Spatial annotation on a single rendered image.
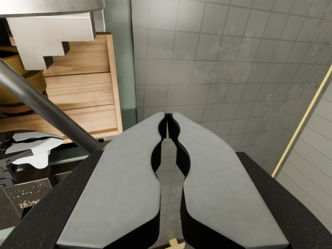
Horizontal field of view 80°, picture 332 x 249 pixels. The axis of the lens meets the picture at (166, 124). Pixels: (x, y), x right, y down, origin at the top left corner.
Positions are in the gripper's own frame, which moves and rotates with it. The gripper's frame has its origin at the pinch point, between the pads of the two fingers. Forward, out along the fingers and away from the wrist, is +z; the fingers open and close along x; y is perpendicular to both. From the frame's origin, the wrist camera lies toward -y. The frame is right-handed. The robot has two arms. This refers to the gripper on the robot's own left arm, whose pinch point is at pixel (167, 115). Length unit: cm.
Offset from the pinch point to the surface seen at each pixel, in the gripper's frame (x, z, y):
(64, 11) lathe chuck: -10.4, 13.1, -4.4
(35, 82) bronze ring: -20.1, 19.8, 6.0
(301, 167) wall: 193, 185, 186
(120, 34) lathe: -18, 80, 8
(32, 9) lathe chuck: -12.1, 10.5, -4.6
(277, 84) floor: 119, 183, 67
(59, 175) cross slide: -29, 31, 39
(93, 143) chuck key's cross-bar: -5.5, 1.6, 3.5
